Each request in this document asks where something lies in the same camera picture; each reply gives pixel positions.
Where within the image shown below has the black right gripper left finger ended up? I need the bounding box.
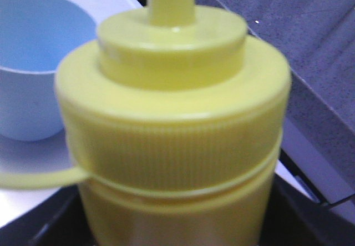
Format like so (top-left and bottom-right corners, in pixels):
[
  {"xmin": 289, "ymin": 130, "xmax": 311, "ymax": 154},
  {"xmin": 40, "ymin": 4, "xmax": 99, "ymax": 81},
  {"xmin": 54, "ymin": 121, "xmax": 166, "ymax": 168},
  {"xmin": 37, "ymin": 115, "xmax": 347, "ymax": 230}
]
[{"xmin": 1, "ymin": 187, "xmax": 94, "ymax": 245}]

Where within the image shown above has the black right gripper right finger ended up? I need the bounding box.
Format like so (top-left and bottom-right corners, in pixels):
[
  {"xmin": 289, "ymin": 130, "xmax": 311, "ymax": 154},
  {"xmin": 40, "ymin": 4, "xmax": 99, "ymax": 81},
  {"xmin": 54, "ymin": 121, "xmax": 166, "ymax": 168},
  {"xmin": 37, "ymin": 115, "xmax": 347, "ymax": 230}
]
[{"xmin": 258, "ymin": 175, "xmax": 354, "ymax": 245}]

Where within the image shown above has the yellow squeeze bottle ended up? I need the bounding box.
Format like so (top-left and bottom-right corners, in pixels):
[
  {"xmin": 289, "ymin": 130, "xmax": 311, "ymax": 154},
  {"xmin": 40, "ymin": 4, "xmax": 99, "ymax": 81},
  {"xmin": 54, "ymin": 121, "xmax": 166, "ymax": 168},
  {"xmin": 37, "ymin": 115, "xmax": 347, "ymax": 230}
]
[{"xmin": 1, "ymin": 0, "xmax": 291, "ymax": 245}]

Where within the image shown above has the light blue plastic cup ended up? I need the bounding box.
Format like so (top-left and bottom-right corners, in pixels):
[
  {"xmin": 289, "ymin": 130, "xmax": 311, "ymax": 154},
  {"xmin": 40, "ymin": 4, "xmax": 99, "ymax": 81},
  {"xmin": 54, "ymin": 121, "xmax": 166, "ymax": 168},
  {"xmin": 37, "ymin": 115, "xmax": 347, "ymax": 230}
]
[{"xmin": 1, "ymin": 0, "xmax": 95, "ymax": 141}]

